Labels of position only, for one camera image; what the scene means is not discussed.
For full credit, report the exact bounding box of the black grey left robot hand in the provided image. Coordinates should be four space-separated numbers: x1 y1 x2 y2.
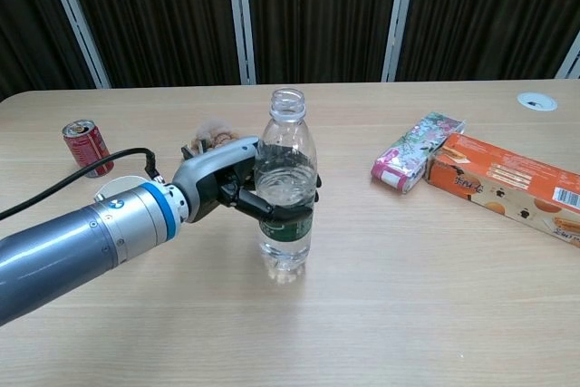
171 135 324 227

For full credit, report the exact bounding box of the transparent plastic water bottle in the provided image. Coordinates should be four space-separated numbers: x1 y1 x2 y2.
253 87 317 271

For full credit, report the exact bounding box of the white floral paper cup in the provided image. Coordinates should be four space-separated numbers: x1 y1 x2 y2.
93 174 144 202

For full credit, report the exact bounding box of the red soda can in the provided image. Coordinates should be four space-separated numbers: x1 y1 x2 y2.
61 120 116 179

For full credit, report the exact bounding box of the floral tissue pack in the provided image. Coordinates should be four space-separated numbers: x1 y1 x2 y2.
370 111 468 194

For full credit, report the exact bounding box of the orange biscuit box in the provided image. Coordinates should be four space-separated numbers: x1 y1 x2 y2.
422 132 580 249

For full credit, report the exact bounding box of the fluffy beaded keychain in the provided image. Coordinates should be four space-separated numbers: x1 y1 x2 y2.
189 117 242 152

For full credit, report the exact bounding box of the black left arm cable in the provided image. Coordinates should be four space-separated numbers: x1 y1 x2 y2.
0 147 165 221

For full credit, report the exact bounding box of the grey partition frame post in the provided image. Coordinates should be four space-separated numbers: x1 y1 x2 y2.
225 0 258 85
381 0 419 83
40 0 112 89
555 33 580 80

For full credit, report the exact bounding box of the white cable grommet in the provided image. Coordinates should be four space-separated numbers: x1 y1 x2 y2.
516 91 559 112

